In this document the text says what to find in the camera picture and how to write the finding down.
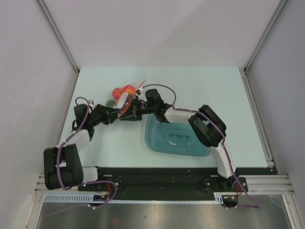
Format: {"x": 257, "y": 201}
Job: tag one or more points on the red orange fake peach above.
{"x": 129, "y": 89}

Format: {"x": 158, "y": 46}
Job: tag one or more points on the aluminium frame post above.
{"x": 266, "y": 33}
{"x": 57, "y": 34}

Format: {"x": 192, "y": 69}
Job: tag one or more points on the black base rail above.
{"x": 165, "y": 184}

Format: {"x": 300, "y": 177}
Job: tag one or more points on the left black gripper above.
{"x": 105, "y": 111}

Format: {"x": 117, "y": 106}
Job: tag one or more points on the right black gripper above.
{"x": 129, "y": 111}

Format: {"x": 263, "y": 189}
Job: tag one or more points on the red fake apple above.
{"x": 117, "y": 92}

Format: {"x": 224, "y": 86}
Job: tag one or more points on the teal plastic bin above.
{"x": 173, "y": 138}

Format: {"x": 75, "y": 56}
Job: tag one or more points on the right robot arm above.
{"x": 206, "y": 124}

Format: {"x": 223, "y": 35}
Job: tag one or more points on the left aluminium frame post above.
{"x": 57, "y": 34}

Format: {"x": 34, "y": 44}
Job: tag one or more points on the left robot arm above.
{"x": 62, "y": 164}

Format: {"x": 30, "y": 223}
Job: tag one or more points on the right aluminium frame post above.
{"x": 266, "y": 33}

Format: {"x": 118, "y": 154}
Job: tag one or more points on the green fake avocado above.
{"x": 110, "y": 103}

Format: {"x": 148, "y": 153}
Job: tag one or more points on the aluminium side rail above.
{"x": 264, "y": 184}

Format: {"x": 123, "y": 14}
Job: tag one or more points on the clear zip top bag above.
{"x": 126, "y": 98}

